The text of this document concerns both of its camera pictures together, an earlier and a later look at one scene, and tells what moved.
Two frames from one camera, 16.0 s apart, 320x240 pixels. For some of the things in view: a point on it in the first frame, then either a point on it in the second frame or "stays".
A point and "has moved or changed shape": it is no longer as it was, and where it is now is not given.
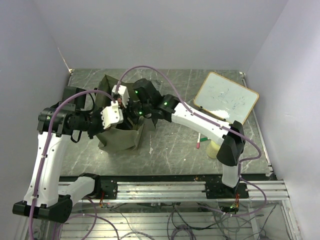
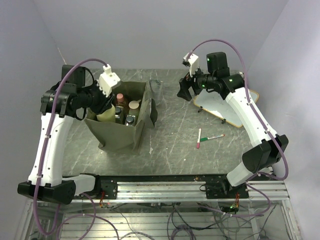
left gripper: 100,129 to 105,102
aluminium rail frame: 266,191 stays
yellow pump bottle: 212,148 has moved or changed shape
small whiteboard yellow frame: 226,99 stays
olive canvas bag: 125,136 has moved or changed shape
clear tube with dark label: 157,84 stays
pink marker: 198,146 stays
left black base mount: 104,189 stays
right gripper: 127,112 to 185,84
